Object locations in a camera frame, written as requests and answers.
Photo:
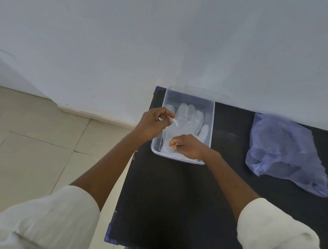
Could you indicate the transparent plastic glove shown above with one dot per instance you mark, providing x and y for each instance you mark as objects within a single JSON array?
[{"x": 188, "y": 120}]

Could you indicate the person's left forearm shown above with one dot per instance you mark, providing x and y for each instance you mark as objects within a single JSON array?
[{"x": 110, "y": 166}]

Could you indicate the white skirting board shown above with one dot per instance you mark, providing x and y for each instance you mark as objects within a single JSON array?
[{"x": 97, "y": 116}]

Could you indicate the person's left thumb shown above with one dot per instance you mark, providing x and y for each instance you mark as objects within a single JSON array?
[{"x": 165, "y": 122}]

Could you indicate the person's right hand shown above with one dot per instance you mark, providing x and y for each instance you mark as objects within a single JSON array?
[{"x": 192, "y": 147}]

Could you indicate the person's left hand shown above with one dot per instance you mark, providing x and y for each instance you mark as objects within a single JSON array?
[{"x": 148, "y": 125}]

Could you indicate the clear plastic tray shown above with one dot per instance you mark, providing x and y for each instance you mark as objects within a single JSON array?
[{"x": 208, "y": 120}]

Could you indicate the purple plastic bag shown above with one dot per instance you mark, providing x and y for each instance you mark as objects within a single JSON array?
[{"x": 281, "y": 148}]

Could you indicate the person's right fingers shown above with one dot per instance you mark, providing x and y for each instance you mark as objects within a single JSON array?
[{"x": 176, "y": 144}]

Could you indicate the person's right forearm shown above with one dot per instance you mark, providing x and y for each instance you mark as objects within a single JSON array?
[{"x": 228, "y": 184}]

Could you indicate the white shirt sleeve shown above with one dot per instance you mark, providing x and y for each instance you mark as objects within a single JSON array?
[
  {"x": 274, "y": 228},
  {"x": 48, "y": 220}
]

